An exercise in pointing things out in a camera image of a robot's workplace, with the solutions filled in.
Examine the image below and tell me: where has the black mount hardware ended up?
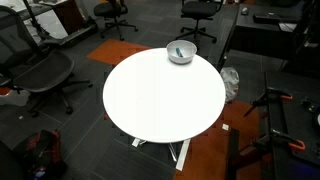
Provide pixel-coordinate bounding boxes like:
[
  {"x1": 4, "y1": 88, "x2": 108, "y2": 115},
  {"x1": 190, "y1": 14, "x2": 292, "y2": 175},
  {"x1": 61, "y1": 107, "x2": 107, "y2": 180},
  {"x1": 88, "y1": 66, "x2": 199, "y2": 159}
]
[{"x1": 301, "y1": 97, "x2": 320, "y2": 127}]

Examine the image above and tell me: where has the black mesh office chair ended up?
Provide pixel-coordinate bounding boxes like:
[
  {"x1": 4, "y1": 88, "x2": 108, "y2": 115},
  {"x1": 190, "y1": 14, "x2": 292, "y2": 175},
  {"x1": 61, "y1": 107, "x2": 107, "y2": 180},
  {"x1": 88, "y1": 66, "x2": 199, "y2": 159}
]
[{"x1": 0, "y1": 4, "x2": 94, "y2": 118}]

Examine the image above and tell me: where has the white plastic floor object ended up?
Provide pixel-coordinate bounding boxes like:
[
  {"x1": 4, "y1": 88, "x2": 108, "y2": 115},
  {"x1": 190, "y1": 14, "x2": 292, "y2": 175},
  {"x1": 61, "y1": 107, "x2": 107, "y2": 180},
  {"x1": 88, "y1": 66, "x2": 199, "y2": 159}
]
[{"x1": 0, "y1": 87, "x2": 32, "y2": 107}]

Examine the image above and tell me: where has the red and black backpack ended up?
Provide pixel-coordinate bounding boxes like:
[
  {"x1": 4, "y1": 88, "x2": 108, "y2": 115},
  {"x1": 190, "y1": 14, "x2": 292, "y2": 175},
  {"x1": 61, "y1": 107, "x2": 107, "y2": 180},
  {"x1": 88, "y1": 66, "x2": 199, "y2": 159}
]
[{"x1": 13, "y1": 129, "x2": 68, "y2": 180}]

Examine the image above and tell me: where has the black keyboard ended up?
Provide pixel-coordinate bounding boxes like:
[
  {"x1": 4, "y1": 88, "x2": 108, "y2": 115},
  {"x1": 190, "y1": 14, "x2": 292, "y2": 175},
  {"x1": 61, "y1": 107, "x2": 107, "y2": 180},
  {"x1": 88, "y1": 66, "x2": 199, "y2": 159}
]
[{"x1": 252, "y1": 12, "x2": 283, "y2": 25}]

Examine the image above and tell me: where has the black upright post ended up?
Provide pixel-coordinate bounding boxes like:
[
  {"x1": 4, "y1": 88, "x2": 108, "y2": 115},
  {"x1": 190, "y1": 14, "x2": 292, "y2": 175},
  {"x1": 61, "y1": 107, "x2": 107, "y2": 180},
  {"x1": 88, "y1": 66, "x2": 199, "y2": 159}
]
[{"x1": 226, "y1": 128, "x2": 241, "y2": 180}]

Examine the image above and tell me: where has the brown wooden cabinet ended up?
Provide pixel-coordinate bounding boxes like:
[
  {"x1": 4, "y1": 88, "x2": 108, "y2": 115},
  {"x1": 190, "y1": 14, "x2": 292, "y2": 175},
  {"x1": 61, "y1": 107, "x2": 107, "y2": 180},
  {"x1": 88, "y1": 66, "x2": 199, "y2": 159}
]
[{"x1": 51, "y1": 0, "x2": 86, "y2": 35}]

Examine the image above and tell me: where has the black workbench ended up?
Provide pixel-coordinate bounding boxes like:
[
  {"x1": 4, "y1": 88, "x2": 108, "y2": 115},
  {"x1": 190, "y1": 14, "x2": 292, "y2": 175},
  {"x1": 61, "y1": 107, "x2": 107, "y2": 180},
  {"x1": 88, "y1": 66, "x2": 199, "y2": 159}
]
[{"x1": 264, "y1": 70, "x2": 320, "y2": 180}]

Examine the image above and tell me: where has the black standing desk frame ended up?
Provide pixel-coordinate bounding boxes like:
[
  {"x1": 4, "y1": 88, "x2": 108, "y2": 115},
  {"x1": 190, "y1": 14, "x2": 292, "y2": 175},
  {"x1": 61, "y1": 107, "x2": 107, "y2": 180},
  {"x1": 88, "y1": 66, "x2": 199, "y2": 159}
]
[{"x1": 19, "y1": 0, "x2": 99, "y2": 48}]

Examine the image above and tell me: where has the black office desk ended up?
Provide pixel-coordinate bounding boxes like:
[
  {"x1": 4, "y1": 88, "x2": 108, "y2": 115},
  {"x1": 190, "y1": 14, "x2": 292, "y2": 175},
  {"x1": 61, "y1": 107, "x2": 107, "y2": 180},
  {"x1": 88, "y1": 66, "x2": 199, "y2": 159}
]
[{"x1": 216, "y1": 3, "x2": 309, "y2": 73}]

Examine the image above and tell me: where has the white round bowl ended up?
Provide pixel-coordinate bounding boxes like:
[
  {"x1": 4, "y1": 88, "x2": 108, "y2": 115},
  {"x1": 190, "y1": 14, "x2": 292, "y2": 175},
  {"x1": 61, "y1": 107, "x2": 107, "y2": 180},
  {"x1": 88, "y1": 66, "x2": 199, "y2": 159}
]
[{"x1": 166, "y1": 39, "x2": 198, "y2": 65}]

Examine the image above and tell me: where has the black clamp with orange handle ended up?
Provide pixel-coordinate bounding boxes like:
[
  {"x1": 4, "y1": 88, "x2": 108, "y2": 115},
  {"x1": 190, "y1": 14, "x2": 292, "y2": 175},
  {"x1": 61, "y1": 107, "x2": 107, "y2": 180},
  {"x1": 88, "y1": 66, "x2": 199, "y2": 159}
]
[
  {"x1": 243, "y1": 86, "x2": 294, "y2": 118},
  {"x1": 251, "y1": 128, "x2": 307, "y2": 153}
]

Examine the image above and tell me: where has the black armless office chair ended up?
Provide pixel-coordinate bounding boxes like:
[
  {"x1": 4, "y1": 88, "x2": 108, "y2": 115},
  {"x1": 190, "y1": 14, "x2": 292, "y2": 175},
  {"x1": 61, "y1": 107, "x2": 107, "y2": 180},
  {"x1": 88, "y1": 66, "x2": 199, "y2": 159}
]
[{"x1": 175, "y1": 0, "x2": 225, "y2": 44}]

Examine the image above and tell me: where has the white metal table base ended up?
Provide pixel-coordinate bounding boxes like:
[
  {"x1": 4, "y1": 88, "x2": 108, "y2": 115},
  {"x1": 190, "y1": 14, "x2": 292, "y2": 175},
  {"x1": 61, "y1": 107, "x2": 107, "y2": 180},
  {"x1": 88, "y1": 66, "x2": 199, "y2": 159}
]
[{"x1": 131, "y1": 137, "x2": 192, "y2": 172}]

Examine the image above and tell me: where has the white crumpled plastic bag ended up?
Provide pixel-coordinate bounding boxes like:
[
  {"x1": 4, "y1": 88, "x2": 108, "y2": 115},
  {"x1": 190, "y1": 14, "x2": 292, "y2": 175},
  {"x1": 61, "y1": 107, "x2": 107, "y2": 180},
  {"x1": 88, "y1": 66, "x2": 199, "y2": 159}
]
[{"x1": 219, "y1": 66, "x2": 240, "y2": 104}]

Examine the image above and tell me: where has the black office chair with armrests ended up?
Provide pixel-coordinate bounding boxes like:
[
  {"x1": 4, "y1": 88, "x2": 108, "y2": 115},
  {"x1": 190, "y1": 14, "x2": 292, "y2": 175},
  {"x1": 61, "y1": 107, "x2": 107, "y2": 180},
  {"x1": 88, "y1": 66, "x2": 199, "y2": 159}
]
[{"x1": 93, "y1": 0, "x2": 139, "y2": 42}]

